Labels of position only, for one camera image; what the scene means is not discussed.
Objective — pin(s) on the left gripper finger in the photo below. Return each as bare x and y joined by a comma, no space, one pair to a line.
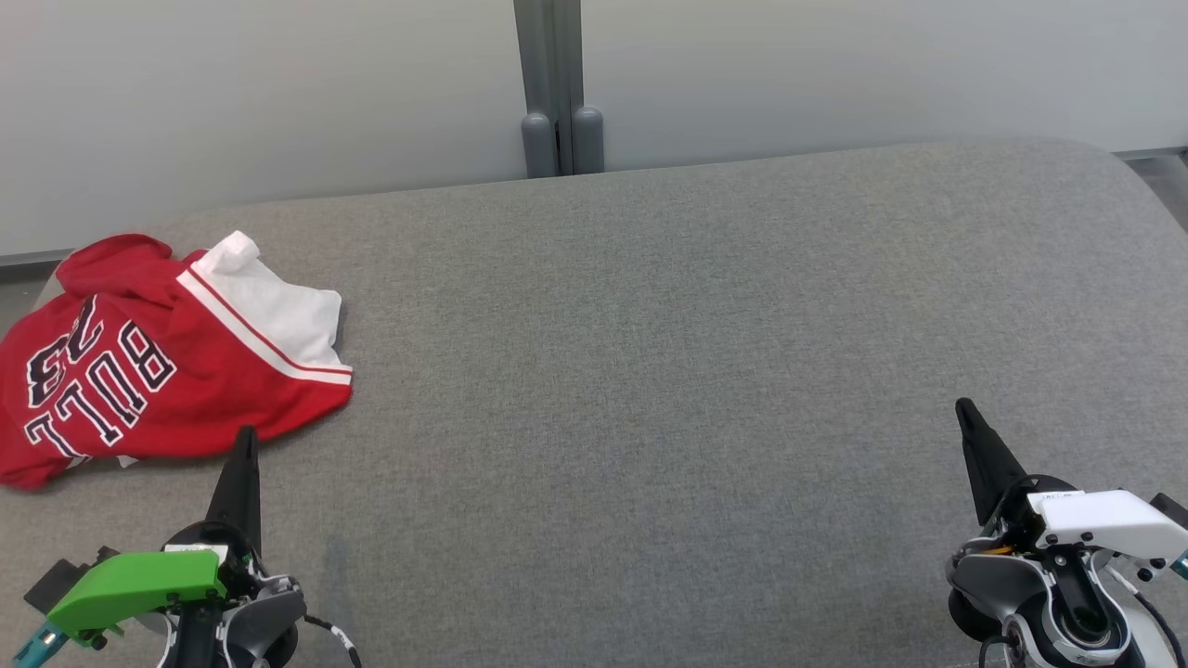
241,492

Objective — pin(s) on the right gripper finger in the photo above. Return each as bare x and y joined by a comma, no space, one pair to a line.
986,468

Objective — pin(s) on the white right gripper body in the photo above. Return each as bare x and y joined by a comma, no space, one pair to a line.
1114,524

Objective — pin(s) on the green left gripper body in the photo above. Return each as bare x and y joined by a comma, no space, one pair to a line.
139,589

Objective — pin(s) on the red jersey white sleeves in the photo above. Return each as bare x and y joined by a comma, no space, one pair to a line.
186,390

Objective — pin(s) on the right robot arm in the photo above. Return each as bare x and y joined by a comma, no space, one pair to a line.
998,584

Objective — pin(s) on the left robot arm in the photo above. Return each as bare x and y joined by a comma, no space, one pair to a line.
269,612

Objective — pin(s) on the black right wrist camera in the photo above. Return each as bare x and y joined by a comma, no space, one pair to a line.
1171,510

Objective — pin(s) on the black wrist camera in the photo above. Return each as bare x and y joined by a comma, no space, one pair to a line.
65,580
1171,510

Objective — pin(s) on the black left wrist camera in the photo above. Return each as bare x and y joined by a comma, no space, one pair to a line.
65,580

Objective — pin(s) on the teal right camera connector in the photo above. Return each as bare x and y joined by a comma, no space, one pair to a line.
1181,563

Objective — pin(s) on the teal camera connector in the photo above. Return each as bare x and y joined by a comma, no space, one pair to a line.
35,645
1181,563

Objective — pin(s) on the teal left camera connector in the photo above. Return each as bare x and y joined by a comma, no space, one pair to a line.
35,645

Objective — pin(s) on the grey cylindrical post bumper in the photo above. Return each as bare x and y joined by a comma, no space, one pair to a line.
588,139
538,144

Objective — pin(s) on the grey vertical partition post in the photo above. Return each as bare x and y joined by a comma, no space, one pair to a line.
548,56

